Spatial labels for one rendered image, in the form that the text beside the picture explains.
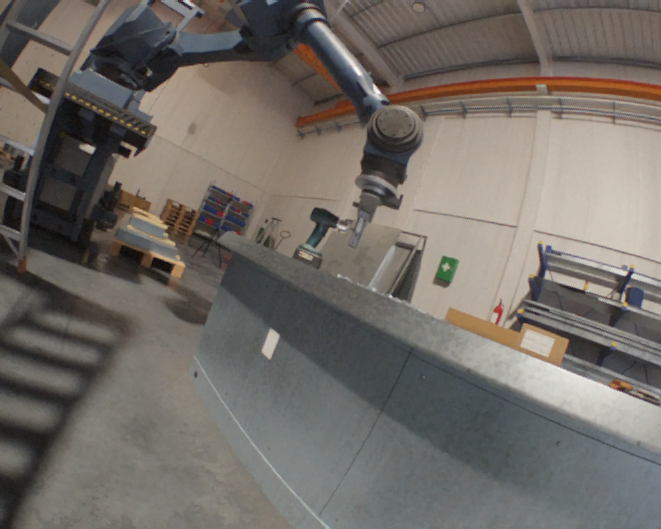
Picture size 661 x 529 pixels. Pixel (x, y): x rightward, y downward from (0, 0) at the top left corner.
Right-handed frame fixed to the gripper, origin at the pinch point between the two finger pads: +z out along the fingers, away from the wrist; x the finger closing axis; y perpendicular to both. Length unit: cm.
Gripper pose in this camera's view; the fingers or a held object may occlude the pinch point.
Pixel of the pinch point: (354, 240)
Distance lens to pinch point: 87.9
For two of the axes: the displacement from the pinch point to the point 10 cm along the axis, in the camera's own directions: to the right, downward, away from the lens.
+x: -0.9, -0.7, -9.9
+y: -9.2, -3.8, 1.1
